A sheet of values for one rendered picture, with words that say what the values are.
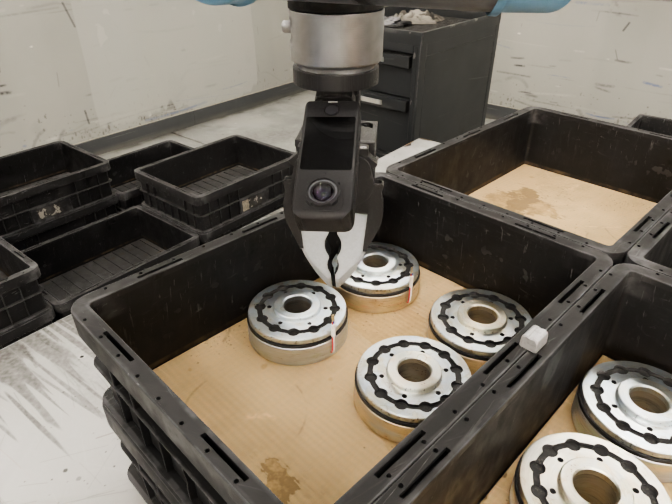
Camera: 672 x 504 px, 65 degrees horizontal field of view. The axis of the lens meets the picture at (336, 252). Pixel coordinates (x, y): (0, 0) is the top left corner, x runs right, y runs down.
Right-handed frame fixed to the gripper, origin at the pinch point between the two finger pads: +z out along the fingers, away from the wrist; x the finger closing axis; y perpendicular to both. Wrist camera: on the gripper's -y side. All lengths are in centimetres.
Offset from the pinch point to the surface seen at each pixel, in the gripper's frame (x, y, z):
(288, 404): 3.0, -10.2, 6.9
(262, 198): 32, 95, 39
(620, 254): -27.3, 2.9, -2.9
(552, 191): -31.3, 38.2, 6.8
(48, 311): 67, 41, 41
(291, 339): 3.5, -5.1, 3.7
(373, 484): -4.9, -24.3, -3.1
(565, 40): -110, 321, 32
